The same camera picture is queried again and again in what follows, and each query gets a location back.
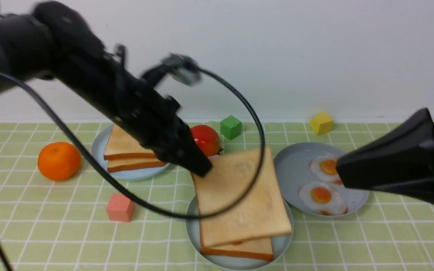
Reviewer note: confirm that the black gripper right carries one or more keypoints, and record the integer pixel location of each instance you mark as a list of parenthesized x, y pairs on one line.
[(400, 162)]

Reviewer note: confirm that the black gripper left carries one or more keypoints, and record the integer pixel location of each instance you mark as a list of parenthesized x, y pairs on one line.
[(154, 123)]

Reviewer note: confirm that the toast slice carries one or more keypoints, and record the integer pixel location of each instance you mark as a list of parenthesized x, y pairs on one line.
[(261, 214), (121, 145), (128, 164), (260, 249)]

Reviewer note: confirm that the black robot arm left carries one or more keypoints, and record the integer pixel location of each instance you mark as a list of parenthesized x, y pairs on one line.
[(54, 42)]

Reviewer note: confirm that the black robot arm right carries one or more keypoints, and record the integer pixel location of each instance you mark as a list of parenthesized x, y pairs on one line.
[(400, 162)]

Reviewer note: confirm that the lilac cube block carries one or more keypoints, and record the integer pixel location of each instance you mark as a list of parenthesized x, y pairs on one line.
[(214, 156)]

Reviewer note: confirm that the light blue bread plate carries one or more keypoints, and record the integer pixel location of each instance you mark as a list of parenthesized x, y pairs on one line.
[(97, 151)]

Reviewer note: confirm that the green cube block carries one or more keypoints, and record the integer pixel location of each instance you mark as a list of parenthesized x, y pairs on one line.
[(230, 127)]

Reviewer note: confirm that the salmon pink cube block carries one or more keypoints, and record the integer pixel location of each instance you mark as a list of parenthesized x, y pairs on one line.
[(120, 208)]

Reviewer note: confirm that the yellow cube block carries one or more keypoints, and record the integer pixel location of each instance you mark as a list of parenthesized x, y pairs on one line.
[(321, 123)]

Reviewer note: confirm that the orange mandarin fruit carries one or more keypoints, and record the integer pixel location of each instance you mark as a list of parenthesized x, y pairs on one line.
[(59, 161)]

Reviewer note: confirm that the grey blue egg plate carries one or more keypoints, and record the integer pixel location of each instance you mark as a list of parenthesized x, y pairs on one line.
[(292, 171)]

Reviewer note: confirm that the green checked tablecloth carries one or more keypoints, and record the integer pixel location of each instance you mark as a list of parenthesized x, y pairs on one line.
[(48, 226)]

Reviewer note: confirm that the teal empty centre plate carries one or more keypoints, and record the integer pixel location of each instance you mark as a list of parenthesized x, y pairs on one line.
[(280, 243)]

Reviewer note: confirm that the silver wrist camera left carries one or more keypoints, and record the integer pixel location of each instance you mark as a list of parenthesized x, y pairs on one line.
[(181, 68)]

